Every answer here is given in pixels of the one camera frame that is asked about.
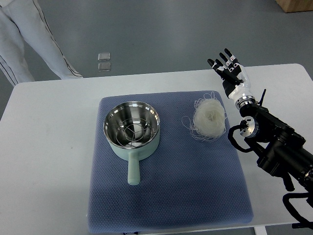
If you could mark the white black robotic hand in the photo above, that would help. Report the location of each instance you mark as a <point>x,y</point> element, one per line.
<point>235,80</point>

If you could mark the white vermicelli noodle nest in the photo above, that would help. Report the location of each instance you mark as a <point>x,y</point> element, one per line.
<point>208,120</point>

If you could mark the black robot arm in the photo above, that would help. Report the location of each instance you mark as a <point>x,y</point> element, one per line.
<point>279,149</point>

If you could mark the mint green steel pot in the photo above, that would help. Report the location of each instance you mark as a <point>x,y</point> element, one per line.
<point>124,111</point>

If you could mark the wooden box corner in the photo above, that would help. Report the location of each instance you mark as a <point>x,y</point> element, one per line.
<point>290,6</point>

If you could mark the blue textured mat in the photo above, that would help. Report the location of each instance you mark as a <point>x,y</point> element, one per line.
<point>185,183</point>

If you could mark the lower metal floor plate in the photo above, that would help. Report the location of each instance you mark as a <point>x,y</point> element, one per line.
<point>104,66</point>

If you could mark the metal floor plate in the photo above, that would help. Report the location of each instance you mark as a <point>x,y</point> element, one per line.
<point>104,66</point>
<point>104,56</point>

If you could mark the upper metal floor plate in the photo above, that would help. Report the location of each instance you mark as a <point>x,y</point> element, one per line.
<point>104,56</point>

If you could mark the white table leg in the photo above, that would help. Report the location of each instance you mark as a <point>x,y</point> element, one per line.
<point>260,230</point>

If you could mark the wire steaming rack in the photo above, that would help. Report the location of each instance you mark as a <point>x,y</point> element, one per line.
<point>134,133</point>

